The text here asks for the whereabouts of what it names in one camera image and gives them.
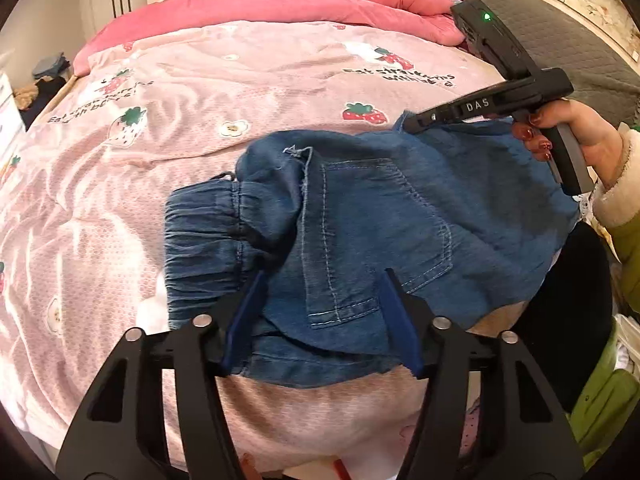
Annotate pink strawberry print bed sheet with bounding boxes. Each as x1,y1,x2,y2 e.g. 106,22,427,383
0,20,516,466

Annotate pink quilt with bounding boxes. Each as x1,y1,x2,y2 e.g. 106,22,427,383
74,0,468,73

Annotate person's right hand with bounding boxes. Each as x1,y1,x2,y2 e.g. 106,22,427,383
511,99,625,192

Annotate blue denim pants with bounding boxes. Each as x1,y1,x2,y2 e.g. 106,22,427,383
164,119,583,390

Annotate green jacket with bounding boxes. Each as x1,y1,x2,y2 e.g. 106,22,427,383
569,317,640,467

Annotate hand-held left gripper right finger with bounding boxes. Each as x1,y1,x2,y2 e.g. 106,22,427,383
380,268,587,480

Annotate grey quilted mat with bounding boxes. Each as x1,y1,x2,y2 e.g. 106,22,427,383
392,0,640,128

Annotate brown plush cloth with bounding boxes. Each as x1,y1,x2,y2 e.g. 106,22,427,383
12,82,42,112

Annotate person's right forearm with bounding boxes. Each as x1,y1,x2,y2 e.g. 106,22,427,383
591,124,640,267

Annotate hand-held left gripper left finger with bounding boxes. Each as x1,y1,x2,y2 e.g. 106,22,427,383
55,270,271,480

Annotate dark cloth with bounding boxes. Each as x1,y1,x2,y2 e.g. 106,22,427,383
512,220,617,413

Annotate blue clothes pile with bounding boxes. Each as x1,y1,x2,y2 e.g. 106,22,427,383
31,51,72,81

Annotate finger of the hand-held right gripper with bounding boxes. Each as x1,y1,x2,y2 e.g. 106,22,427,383
397,101,464,134

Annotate white drawer cabinet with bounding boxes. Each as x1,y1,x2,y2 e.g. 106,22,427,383
0,71,27,162

